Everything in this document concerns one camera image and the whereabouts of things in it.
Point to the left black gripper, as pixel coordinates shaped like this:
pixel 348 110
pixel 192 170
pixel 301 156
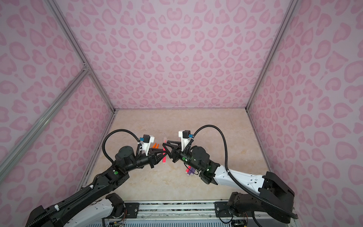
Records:
pixel 153 157

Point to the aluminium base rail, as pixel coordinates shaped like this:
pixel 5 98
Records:
pixel 207 213

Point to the aluminium frame strut left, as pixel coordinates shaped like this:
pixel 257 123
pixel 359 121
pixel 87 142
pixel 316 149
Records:
pixel 19 150

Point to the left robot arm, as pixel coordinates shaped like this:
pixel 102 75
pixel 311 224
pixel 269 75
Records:
pixel 60 213

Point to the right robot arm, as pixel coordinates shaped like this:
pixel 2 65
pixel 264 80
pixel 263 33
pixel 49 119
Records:
pixel 262 193

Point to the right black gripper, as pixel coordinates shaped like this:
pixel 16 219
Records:
pixel 175 150

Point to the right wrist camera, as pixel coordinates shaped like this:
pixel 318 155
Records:
pixel 186 140

